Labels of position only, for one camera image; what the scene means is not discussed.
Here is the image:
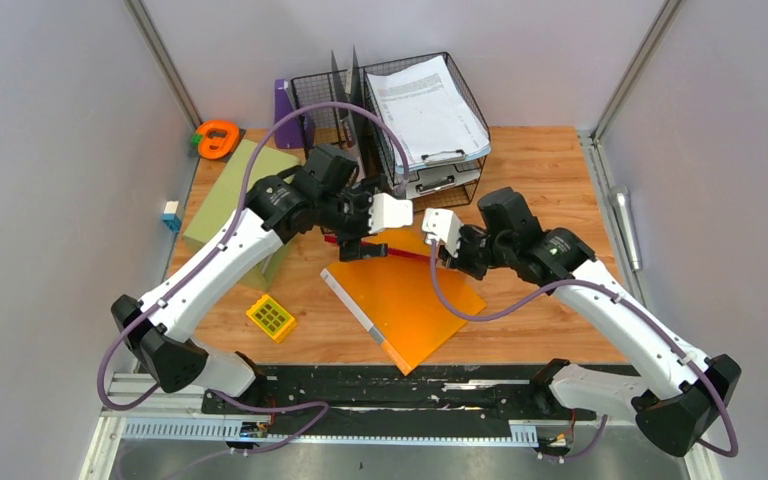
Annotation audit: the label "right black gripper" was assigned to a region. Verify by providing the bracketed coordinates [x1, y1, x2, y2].
[437, 222, 514, 281]

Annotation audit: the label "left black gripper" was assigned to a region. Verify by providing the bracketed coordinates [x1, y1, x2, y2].
[316, 173, 388, 260]

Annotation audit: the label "red folder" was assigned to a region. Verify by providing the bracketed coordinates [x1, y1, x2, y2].
[324, 234, 430, 260]

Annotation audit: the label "white clipboard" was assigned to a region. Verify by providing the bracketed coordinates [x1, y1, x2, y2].
[405, 164, 481, 200]

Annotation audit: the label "black clip file folder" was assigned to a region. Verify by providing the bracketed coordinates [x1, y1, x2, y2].
[331, 49, 383, 194]

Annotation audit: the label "green drawer cabinet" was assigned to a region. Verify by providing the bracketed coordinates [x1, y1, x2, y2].
[183, 140, 301, 292]

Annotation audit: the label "black wire mesh basket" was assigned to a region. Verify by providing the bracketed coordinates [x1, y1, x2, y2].
[285, 52, 491, 211]

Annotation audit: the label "papers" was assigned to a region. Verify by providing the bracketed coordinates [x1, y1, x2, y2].
[366, 55, 491, 171]

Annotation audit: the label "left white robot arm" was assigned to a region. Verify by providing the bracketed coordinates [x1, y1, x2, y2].
[111, 144, 412, 413]

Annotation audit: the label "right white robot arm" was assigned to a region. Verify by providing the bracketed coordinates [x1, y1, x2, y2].
[422, 187, 742, 458]

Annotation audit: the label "orange folder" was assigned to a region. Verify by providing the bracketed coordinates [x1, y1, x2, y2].
[320, 229, 466, 375]

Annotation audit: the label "yellow grid box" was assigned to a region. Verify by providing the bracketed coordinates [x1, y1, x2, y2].
[246, 294, 298, 344]

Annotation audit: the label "purple tape dispenser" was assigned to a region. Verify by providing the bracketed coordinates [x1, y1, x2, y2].
[273, 79, 316, 151]

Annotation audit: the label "orange tape roll holder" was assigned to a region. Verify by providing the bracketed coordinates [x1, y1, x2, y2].
[189, 119, 244, 160]

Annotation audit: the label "blue white toy brick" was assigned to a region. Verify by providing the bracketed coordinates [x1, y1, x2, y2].
[161, 201, 183, 233]

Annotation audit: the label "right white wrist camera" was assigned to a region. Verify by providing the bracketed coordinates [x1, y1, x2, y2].
[421, 208, 464, 258]

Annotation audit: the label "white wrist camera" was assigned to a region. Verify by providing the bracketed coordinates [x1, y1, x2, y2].
[368, 193, 414, 235]
[421, 208, 464, 258]

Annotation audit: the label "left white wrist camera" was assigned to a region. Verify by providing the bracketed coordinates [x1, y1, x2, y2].
[368, 193, 414, 235]

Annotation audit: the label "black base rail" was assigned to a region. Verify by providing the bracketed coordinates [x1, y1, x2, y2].
[185, 362, 637, 442]

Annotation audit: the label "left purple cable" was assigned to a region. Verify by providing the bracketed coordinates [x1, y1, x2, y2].
[95, 101, 412, 465]

